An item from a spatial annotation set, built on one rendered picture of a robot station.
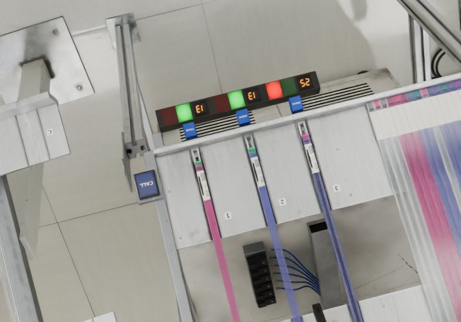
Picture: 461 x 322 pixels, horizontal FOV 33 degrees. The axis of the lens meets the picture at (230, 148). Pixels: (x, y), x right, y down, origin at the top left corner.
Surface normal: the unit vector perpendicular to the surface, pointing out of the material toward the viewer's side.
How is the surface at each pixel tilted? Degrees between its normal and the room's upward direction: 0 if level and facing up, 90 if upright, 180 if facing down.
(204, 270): 0
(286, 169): 48
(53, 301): 0
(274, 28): 0
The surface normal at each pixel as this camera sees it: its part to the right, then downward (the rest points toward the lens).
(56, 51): 0.16, 0.52
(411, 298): -0.04, -0.25
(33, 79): -0.26, -0.80
